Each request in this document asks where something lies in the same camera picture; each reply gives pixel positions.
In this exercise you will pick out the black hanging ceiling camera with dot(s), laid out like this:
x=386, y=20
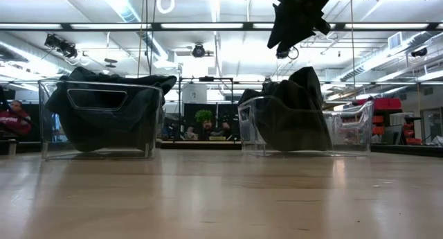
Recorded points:
x=60, y=45
x=198, y=50
x=419, y=52

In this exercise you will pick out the red storage bin rack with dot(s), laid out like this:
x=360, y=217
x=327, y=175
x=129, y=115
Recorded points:
x=384, y=105

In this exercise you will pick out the green potted plant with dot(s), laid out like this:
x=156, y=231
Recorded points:
x=203, y=116

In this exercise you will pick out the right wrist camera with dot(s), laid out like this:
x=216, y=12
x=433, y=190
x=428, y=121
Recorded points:
x=283, y=53

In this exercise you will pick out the black background rig frame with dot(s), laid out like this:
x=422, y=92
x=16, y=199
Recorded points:
x=207, y=80

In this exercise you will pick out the blue denim cap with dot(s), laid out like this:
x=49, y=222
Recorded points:
x=104, y=128
x=110, y=80

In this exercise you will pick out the black overhead beam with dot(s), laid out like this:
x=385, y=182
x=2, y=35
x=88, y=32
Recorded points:
x=155, y=25

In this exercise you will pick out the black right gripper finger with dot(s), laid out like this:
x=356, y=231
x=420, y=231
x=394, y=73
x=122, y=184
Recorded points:
x=290, y=39
x=274, y=34

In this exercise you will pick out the dark grey cap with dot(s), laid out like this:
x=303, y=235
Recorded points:
x=256, y=128
x=308, y=104

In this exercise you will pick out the person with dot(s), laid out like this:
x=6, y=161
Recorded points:
x=15, y=119

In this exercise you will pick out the clear plastic bin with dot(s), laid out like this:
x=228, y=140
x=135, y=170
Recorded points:
x=45, y=142
x=349, y=131

